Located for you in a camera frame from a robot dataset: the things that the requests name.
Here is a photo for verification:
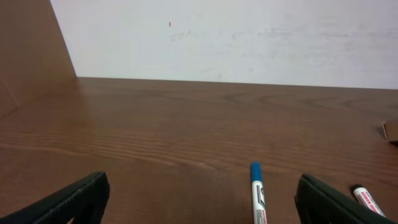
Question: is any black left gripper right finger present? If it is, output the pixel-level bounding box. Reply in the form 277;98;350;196
295;174;396;224

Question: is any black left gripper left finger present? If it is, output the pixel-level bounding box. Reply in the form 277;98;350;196
1;172;110;224

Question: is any black whiteboard marker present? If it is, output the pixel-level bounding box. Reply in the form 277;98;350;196
350;184;385;217

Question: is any blue whiteboard marker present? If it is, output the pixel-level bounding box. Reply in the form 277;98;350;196
251;162;267;224

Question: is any open cardboard box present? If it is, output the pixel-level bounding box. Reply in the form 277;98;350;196
382;119;398;142

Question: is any brown cardboard side panel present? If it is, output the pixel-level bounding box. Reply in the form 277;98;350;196
1;0;76;117

